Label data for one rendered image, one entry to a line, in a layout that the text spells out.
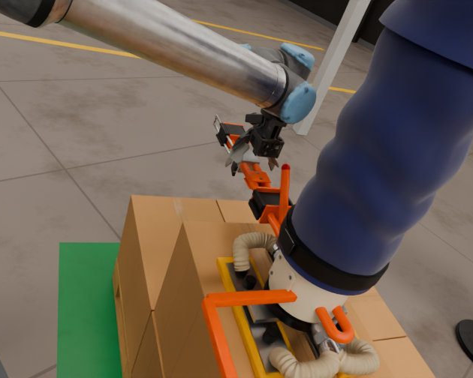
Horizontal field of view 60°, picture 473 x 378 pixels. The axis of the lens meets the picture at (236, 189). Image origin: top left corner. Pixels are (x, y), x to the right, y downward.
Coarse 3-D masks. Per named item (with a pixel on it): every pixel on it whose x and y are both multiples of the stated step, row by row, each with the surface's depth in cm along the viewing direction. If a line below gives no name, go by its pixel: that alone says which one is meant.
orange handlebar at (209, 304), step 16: (256, 176) 115; (272, 224) 102; (208, 304) 74; (224, 304) 77; (240, 304) 79; (208, 320) 72; (224, 336) 70; (336, 336) 79; (352, 336) 80; (224, 352) 68; (224, 368) 66
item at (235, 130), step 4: (224, 124) 133; (228, 124) 134; (232, 124) 135; (236, 124) 136; (240, 124) 137; (228, 128) 132; (232, 128) 133; (236, 128) 134; (240, 128) 135; (228, 132) 130; (232, 132) 130; (236, 132) 131; (240, 132) 132; (244, 132) 133; (232, 136) 129; (236, 136) 130
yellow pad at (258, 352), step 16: (224, 272) 99; (240, 272) 100; (256, 272) 103; (240, 288) 96; (256, 288) 98; (240, 320) 89; (256, 336) 87; (272, 336) 85; (256, 352) 84; (256, 368) 81; (272, 368) 82
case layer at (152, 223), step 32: (128, 224) 177; (160, 224) 168; (128, 256) 173; (160, 256) 154; (128, 288) 169; (160, 288) 142; (128, 320) 165; (384, 320) 165; (128, 352) 161; (160, 352) 123; (384, 352) 151; (416, 352) 156
